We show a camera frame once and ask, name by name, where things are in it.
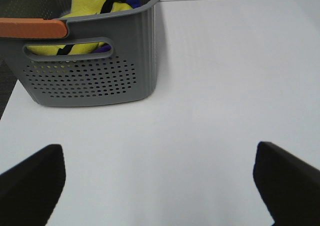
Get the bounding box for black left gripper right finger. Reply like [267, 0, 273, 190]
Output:
[253, 141, 320, 226]

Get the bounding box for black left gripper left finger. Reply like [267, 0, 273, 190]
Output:
[0, 144, 66, 226]

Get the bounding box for grey perforated plastic basket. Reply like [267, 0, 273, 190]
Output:
[0, 0, 159, 107]

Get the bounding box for yellow cloth in basket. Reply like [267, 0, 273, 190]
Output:
[26, 0, 133, 56]

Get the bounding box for orange basket handle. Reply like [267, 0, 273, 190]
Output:
[0, 17, 68, 39]

